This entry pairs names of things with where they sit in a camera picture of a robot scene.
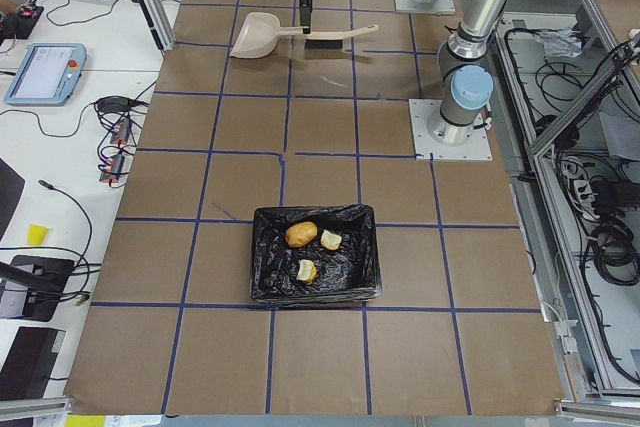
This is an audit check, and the golden crusty bread piece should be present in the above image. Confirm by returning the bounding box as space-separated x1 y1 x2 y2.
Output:
296 259 318 284

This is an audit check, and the pale yellow bread piece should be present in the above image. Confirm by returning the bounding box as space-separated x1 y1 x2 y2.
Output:
320 229 343 251

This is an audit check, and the black device with cables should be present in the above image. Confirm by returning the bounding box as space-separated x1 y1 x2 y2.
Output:
1 255 74 322

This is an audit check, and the white hand brush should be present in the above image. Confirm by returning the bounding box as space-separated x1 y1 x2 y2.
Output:
303 24 379 50

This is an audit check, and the white plastic dustpan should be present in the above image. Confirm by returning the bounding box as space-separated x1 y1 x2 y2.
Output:
230 12 304 59

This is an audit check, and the near teach pendant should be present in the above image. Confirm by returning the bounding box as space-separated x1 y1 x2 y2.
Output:
4 43 87 106

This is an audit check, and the black lined trash bin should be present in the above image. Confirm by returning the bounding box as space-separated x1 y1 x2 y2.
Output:
250 204 383 306

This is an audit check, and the brown round bread roll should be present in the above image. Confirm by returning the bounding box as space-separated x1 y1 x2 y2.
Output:
285 221 318 248

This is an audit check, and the yellow paper cup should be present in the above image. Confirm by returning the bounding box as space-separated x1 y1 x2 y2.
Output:
27 223 51 247

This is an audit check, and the black box on desk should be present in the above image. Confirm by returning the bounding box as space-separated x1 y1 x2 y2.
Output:
1 327 66 401

